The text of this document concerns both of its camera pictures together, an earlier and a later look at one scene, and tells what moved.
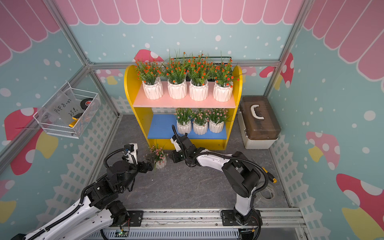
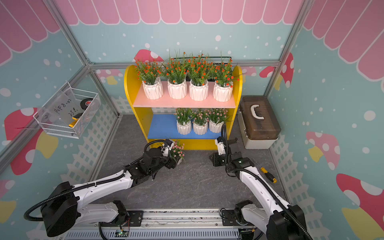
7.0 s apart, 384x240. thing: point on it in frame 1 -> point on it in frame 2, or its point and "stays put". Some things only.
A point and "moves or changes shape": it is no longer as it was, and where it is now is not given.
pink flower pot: [184, 115] stays put
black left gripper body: [141, 168] -> [171, 163]
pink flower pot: [216, 117] stays put
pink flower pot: [161, 159] moves or changes shape
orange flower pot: [222, 73] stays put
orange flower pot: [148, 71] stays put
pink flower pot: [200, 121] stays put
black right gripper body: [178, 156] -> [219, 160]
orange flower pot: [176, 70] stays put
